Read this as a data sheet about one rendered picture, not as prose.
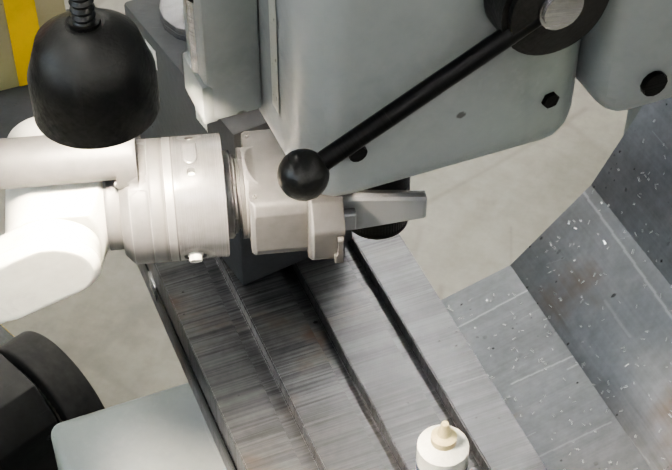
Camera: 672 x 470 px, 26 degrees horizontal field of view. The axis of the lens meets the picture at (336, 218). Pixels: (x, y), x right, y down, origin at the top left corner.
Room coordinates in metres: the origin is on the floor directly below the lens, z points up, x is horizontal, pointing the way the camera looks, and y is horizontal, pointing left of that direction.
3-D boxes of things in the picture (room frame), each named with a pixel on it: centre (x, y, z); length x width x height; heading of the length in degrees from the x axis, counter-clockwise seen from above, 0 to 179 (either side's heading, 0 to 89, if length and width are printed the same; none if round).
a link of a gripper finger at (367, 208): (0.73, -0.03, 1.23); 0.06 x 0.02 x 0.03; 97
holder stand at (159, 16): (1.04, 0.09, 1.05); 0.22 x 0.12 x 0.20; 31
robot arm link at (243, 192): (0.75, 0.06, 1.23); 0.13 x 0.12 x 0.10; 7
